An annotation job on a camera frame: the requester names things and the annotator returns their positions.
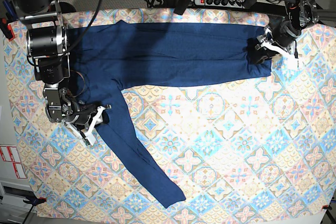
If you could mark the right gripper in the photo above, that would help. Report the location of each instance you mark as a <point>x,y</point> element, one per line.
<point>84,116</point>

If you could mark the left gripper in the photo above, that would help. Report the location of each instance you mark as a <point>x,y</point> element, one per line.
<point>283,35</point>

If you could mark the blue long-sleeve shirt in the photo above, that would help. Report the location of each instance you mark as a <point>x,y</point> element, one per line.
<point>121,56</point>

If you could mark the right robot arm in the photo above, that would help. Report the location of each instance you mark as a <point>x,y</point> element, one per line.
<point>48,51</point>

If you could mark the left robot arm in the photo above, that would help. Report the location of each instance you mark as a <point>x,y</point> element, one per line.
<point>304,14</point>

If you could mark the white red-bordered label stickers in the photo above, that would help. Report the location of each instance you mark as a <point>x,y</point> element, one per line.
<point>11,163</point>

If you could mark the patterned tile tablecloth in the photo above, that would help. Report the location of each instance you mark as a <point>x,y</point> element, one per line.
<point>247,151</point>

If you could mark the black clamp bottom left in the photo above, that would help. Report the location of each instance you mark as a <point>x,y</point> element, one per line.
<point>34,201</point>

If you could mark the white power strip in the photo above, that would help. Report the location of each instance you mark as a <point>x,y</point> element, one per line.
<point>219,3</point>

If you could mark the black round stand base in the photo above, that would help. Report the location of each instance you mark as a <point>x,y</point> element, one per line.
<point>67,8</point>

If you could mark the black red table clamp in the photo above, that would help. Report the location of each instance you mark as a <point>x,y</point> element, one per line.
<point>7,29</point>

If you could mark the black clamp bottom right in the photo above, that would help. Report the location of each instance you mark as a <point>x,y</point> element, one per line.
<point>327,207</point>

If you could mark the black bar under mount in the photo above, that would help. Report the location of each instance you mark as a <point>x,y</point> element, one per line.
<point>181,6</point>

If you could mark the blue handled clamp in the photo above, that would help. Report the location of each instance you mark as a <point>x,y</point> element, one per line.
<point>10,11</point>

